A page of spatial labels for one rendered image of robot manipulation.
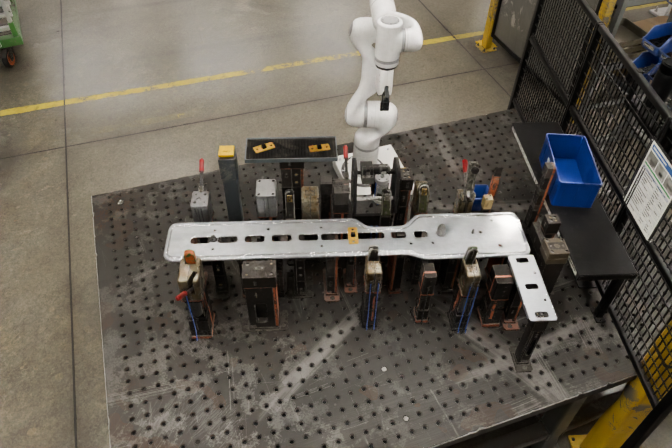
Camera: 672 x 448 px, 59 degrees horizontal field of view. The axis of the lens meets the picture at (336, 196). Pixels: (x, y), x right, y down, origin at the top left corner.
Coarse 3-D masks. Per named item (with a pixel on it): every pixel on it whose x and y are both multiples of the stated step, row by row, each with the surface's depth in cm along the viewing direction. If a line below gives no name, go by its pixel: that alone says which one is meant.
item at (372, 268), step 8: (368, 264) 211; (376, 264) 211; (368, 272) 208; (376, 272) 208; (368, 280) 211; (376, 280) 211; (368, 288) 214; (376, 288) 214; (368, 296) 219; (376, 296) 219; (368, 304) 220; (376, 304) 220; (360, 312) 236; (368, 312) 224; (376, 312) 226; (360, 320) 234; (368, 320) 229; (376, 320) 230; (368, 328) 232; (376, 328) 232
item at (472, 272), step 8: (464, 264) 212; (472, 264) 212; (464, 272) 211; (472, 272) 209; (464, 280) 212; (472, 280) 209; (464, 288) 213; (472, 288) 212; (456, 296) 225; (464, 296) 216; (472, 296) 216; (456, 304) 226; (464, 304) 221; (472, 304) 219; (448, 312) 236; (456, 312) 226; (464, 312) 225; (456, 320) 227; (464, 320) 226; (456, 328) 231; (464, 328) 231
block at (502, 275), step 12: (504, 264) 220; (492, 276) 220; (504, 276) 216; (492, 288) 220; (504, 288) 216; (492, 300) 221; (504, 300) 223; (480, 312) 236; (492, 312) 228; (492, 324) 233
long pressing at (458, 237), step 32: (192, 224) 229; (224, 224) 229; (256, 224) 230; (288, 224) 230; (320, 224) 230; (352, 224) 231; (416, 224) 231; (448, 224) 232; (480, 224) 232; (512, 224) 232; (224, 256) 218; (256, 256) 219; (288, 256) 219; (320, 256) 219; (352, 256) 220; (416, 256) 220; (448, 256) 220; (480, 256) 221
